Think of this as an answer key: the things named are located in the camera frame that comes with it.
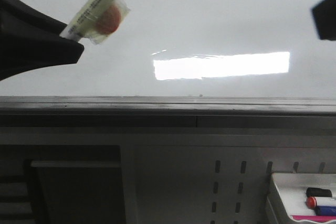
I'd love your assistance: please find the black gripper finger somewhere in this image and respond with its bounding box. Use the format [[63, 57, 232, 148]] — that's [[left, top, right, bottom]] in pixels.
[[311, 0, 335, 41], [1, 0, 84, 80]]

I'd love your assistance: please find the white black whiteboard marker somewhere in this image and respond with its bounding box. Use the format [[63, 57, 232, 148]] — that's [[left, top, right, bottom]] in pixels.
[[60, 0, 130, 45]]

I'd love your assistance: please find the white whiteboard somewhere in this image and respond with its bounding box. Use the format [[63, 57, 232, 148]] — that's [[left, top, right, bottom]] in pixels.
[[1, 0, 335, 113]]

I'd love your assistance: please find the white plastic tray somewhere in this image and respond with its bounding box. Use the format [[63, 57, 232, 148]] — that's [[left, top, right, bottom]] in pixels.
[[266, 173, 335, 223]]

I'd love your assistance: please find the red capped marker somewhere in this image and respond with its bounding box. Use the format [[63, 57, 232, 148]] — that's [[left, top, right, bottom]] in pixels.
[[306, 196, 336, 209]]

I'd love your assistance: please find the blue marker in tray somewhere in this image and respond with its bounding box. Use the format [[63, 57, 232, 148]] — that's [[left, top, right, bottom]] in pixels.
[[315, 206, 336, 216]]

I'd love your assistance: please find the white pegboard panel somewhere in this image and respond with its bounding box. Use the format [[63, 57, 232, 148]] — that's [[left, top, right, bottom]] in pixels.
[[121, 134, 335, 223]]

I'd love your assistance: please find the pink white eraser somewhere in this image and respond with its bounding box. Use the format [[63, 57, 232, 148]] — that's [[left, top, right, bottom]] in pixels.
[[291, 215, 335, 223]]

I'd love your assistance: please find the dark cabinet frame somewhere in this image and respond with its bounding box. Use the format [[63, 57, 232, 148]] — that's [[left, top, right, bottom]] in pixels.
[[1, 145, 126, 223]]

